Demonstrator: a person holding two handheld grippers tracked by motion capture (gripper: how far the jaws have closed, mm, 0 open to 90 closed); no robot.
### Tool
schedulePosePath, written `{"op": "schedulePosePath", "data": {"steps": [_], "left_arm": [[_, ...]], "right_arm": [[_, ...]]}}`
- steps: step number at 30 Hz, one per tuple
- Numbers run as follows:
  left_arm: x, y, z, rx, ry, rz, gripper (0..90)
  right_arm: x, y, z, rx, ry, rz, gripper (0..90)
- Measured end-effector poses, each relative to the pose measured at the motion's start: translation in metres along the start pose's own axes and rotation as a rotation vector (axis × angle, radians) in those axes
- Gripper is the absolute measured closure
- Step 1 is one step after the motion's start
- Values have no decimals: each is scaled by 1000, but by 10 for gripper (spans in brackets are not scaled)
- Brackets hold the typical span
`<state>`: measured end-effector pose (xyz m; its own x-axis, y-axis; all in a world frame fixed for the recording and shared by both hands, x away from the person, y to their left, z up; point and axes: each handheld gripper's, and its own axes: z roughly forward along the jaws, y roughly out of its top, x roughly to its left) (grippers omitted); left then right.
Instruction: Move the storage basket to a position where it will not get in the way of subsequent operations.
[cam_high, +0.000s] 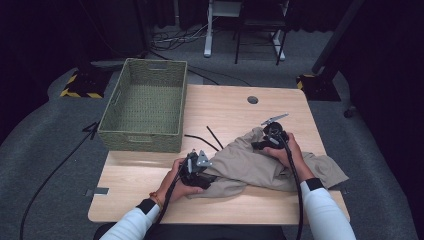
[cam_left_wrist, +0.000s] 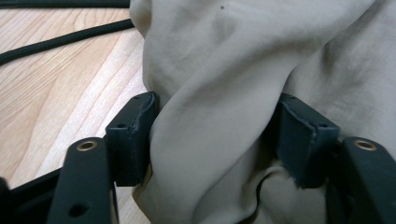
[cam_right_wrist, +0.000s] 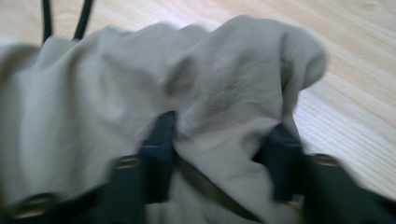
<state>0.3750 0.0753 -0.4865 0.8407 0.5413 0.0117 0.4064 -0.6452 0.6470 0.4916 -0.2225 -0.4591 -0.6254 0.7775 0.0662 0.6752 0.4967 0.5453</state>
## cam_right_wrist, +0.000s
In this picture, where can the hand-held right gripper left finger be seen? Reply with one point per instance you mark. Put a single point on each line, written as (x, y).
(158, 155)

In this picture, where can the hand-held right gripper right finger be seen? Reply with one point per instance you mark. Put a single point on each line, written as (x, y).
(288, 168)

